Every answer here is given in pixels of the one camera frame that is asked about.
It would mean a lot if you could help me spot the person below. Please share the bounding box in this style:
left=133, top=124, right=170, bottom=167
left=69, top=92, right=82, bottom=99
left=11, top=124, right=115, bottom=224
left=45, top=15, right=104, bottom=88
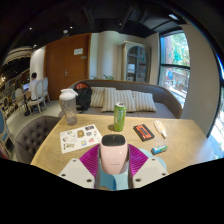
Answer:
left=28, top=72, right=39, bottom=101

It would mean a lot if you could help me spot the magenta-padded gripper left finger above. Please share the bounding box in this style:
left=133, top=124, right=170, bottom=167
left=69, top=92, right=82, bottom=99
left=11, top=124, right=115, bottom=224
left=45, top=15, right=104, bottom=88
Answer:
left=58, top=143, right=102, bottom=190

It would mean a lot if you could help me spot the pink computer mouse dark top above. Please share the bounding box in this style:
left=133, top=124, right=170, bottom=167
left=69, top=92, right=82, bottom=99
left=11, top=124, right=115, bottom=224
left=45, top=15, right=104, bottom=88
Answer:
left=99, top=133, right=130, bottom=176

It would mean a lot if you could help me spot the grey sofa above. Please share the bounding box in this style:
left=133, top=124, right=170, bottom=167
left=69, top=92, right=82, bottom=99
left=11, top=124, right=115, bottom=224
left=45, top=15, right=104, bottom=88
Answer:
left=59, top=79, right=184, bottom=119

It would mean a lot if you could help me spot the green drink can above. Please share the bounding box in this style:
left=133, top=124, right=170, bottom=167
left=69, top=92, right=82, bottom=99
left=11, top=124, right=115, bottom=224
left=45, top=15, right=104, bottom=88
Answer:
left=113, top=101, right=127, bottom=132

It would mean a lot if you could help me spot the black framed window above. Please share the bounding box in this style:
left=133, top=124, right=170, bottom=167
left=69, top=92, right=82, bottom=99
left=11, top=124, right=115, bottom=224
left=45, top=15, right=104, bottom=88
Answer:
left=158, top=30, right=192, bottom=109

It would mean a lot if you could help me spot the black and red flat box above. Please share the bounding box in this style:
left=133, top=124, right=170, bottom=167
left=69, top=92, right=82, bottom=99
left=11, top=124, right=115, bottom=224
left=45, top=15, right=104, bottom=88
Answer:
left=132, top=123, right=156, bottom=142

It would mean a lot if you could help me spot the white sticker sheet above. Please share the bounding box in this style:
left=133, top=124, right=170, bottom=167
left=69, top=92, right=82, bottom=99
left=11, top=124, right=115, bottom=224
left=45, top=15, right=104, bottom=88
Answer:
left=59, top=123, right=103, bottom=155

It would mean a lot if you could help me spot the black backpack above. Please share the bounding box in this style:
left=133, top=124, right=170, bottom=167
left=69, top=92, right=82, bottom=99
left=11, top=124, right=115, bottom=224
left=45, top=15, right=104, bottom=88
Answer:
left=73, top=82, right=93, bottom=113

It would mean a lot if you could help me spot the striped cushion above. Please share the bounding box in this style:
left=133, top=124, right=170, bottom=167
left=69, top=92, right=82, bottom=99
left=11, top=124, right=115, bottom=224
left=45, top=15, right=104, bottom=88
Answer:
left=101, top=89, right=137, bottom=113
left=89, top=86, right=116, bottom=108
left=132, top=90, right=158, bottom=113

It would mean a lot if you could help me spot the white tube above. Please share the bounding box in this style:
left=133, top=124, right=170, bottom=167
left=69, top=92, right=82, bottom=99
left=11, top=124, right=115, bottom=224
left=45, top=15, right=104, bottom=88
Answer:
left=153, top=120, right=168, bottom=139

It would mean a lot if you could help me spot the glass door cabinet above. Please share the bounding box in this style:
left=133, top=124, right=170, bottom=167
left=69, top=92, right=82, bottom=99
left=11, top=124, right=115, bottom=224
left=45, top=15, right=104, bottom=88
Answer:
left=120, top=40, right=152, bottom=84

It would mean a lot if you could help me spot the grey tufted armchair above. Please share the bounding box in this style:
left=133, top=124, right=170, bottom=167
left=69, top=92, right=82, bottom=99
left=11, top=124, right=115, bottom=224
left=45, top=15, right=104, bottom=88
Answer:
left=14, top=115, right=63, bottom=164

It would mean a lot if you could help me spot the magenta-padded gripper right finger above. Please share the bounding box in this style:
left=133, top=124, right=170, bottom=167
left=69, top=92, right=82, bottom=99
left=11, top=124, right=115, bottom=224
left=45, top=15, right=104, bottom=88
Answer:
left=127, top=143, right=170, bottom=190

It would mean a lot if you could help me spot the small teal green pack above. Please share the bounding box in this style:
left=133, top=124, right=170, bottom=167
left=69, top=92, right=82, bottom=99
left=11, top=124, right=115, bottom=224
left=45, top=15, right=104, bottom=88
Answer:
left=150, top=144, right=169, bottom=156

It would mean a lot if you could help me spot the clear shaker bottle white lid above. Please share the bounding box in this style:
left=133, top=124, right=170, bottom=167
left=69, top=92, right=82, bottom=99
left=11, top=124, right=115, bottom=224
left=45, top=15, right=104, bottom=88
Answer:
left=58, top=88, right=79, bottom=127

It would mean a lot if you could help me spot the wooden door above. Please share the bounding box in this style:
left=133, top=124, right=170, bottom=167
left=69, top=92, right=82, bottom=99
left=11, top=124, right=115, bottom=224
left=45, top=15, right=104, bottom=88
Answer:
left=44, top=33, right=92, bottom=92

